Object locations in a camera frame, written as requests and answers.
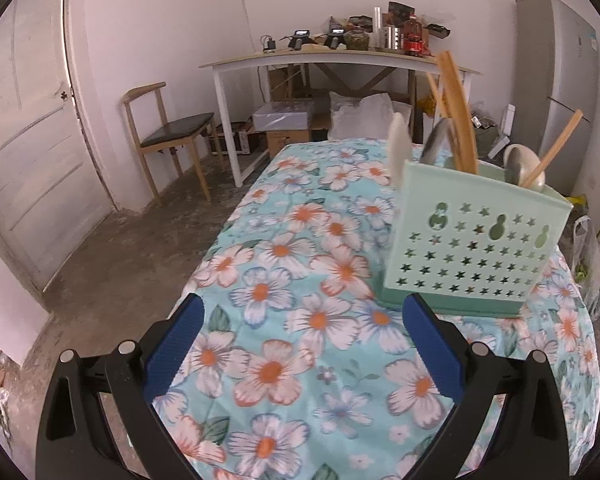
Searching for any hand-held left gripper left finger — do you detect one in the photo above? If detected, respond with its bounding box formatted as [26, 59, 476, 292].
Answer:
[35, 292, 205, 480]

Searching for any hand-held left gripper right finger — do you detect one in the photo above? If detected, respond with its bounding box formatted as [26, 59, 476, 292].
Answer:
[401, 292, 572, 480]

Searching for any green star-hole utensil basket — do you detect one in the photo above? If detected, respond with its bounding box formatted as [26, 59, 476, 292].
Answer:
[377, 159, 575, 318]

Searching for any cream spoon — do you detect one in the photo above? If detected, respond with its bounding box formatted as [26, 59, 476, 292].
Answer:
[502, 144, 547, 193]

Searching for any metal spoon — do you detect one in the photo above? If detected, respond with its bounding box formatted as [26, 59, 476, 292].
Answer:
[424, 119, 456, 166]

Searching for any white spoon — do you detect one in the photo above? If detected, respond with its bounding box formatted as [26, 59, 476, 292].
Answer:
[387, 112, 413, 186]

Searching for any wooden spatula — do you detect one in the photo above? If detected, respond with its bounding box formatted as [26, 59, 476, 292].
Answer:
[436, 51, 473, 173]

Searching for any floral blanket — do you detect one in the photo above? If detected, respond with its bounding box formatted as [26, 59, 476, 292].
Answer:
[167, 137, 600, 480]

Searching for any clear plastic bag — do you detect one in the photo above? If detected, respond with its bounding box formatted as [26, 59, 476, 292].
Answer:
[574, 215, 600, 321]

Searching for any green bag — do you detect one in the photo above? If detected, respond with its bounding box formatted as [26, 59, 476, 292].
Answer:
[472, 110, 503, 161]

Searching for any wooden chair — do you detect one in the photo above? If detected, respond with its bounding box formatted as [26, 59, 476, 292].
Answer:
[124, 82, 226, 206]

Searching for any white plastic bag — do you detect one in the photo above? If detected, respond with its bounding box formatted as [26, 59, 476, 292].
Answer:
[329, 91, 396, 141]

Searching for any white door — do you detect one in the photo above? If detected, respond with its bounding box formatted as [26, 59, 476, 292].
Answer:
[0, 0, 116, 291]

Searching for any grey refrigerator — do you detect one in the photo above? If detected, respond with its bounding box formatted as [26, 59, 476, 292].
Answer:
[512, 0, 600, 196]

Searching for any red bottle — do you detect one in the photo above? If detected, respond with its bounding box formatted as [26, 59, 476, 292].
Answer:
[404, 20, 427, 56]

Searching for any white table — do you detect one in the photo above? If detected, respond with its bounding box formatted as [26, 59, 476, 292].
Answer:
[200, 52, 481, 188]

